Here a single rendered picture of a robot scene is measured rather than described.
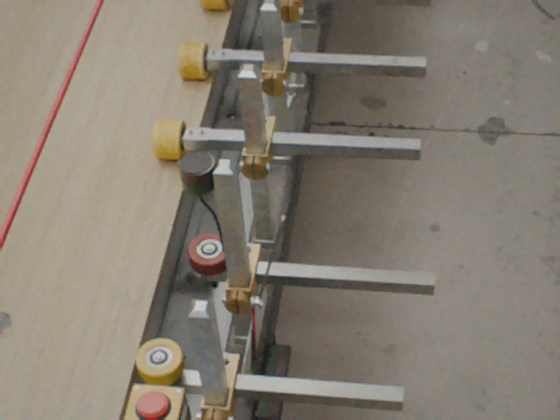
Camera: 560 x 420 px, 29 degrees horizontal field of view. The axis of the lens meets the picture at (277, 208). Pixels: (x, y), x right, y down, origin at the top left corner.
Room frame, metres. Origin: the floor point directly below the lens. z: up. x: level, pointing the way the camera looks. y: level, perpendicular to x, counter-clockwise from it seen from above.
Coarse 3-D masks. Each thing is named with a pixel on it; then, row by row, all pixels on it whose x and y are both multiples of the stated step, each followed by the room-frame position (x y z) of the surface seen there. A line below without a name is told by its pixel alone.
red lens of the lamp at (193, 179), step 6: (198, 150) 1.35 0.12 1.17; (210, 156) 1.33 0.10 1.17; (180, 168) 1.31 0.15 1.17; (210, 168) 1.30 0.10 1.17; (180, 174) 1.31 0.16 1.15; (186, 174) 1.29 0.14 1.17; (192, 174) 1.29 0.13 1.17; (198, 174) 1.29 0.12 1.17; (204, 174) 1.29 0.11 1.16; (210, 174) 1.30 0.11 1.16; (186, 180) 1.29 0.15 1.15; (192, 180) 1.29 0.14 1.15; (198, 180) 1.29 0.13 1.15; (204, 180) 1.29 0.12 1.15
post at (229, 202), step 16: (224, 160) 1.31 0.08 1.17; (224, 176) 1.29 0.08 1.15; (224, 192) 1.29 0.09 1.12; (240, 192) 1.32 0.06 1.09; (224, 208) 1.29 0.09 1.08; (240, 208) 1.30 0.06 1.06; (224, 224) 1.29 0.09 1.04; (240, 224) 1.29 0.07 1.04; (224, 240) 1.29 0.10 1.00; (240, 240) 1.29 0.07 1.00; (224, 256) 1.29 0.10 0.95; (240, 256) 1.29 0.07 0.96; (240, 272) 1.29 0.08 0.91; (240, 320) 1.29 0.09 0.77
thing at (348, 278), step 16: (224, 272) 1.34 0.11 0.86; (256, 272) 1.33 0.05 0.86; (272, 272) 1.33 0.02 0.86; (288, 272) 1.32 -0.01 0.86; (304, 272) 1.32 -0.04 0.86; (320, 272) 1.32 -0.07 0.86; (336, 272) 1.31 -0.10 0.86; (352, 272) 1.31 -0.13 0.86; (368, 272) 1.31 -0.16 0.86; (384, 272) 1.30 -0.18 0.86; (400, 272) 1.30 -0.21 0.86; (416, 272) 1.29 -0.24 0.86; (432, 272) 1.29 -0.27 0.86; (336, 288) 1.30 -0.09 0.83; (352, 288) 1.29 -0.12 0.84; (368, 288) 1.29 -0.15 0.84; (384, 288) 1.28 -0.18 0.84; (400, 288) 1.27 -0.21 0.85; (416, 288) 1.27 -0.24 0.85; (432, 288) 1.26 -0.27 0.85
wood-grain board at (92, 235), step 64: (0, 0) 2.22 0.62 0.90; (64, 0) 2.20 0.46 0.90; (128, 0) 2.17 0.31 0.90; (192, 0) 2.15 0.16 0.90; (0, 64) 1.97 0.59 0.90; (64, 64) 1.95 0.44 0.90; (128, 64) 1.93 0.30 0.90; (0, 128) 1.75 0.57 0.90; (64, 128) 1.74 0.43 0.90; (128, 128) 1.72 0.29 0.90; (0, 192) 1.56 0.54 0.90; (64, 192) 1.55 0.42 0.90; (128, 192) 1.53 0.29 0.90; (0, 256) 1.39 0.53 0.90; (64, 256) 1.38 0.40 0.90; (128, 256) 1.36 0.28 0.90; (64, 320) 1.22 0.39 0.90; (128, 320) 1.21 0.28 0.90; (0, 384) 1.10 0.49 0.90; (64, 384) 1.09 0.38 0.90; (128, 384) 1.07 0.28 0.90
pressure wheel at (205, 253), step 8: (192, 240) 1.38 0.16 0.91; (200, 240) 1.38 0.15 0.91; (208, 240) 1.38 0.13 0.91; (216, 240) 1.38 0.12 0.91; (192, 248) 1.36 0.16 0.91; (200, 248) 1.36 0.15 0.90; (208, 248) 1.35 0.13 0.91; (216, 248) 1.36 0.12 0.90; (192, 256) 1.34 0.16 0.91; (200, 256) 1.34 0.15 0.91; (208, 256) 1.34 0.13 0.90; (216, 256) 1.34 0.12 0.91; (192, 264) 1.34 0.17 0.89; (200, 264) 1.32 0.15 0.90; (208, 264) 1.32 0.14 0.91; (216, 264) 1.32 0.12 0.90; (224, 264) 1.33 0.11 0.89; (200, 272) 1.32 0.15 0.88; (208, 272) 1.32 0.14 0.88; (216, 272) 1.32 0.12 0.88
